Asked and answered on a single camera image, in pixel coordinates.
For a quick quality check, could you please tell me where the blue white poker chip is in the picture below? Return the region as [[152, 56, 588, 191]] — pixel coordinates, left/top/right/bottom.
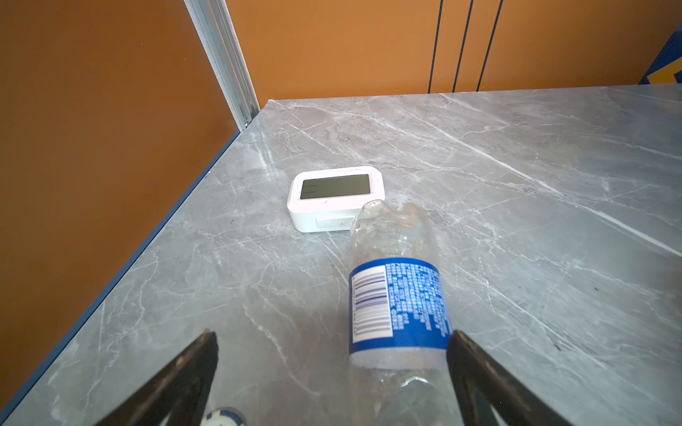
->
[[200, 408, 246, 426]]

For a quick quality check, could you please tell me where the clear bottle blue label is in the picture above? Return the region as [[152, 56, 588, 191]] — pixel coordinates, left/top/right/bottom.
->
[[348, 200, 459, 425]]

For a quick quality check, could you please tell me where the white digital clock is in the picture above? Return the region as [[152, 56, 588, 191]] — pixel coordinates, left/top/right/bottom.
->
[[287, 166, 385, 234]]

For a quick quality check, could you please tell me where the aluminium corner post left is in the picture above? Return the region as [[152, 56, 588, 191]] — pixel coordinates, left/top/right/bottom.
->
[[185, 0, 260, 131]]

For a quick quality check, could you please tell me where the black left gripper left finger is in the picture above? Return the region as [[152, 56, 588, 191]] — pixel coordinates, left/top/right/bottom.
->
[[98, 330, 218, 425]]

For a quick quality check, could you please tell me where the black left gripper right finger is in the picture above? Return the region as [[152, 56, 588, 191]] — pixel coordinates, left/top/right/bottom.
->
[[447, 330, 570, 426]]

